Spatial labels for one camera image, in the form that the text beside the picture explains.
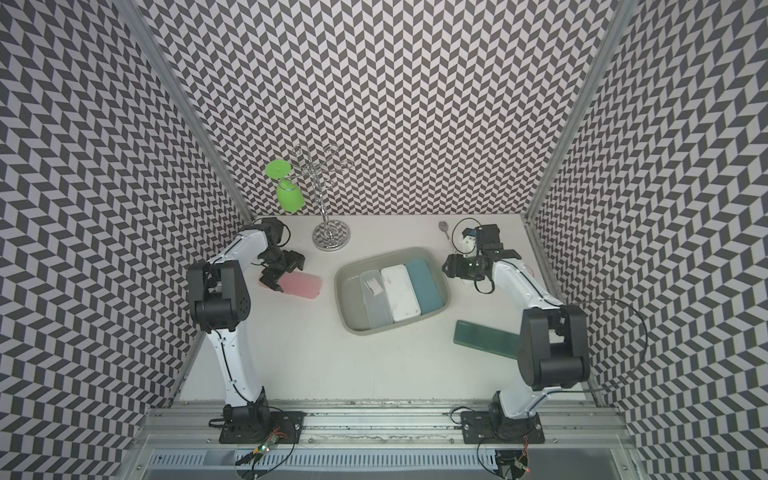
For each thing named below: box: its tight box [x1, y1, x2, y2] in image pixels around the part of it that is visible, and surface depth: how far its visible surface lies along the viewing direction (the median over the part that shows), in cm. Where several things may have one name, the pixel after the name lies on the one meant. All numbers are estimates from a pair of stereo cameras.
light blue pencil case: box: [404, 258, 443, 314], surface depth 101 cm
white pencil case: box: [380, 264, 421, 322], surface depth 98 cm
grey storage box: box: [334, 246, 452, 336], surface depth 98 cm
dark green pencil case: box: [453, 320, 520, 359], surface depth 91 cm
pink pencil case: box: [258, 271, 323, 299], surface depth 99 cm
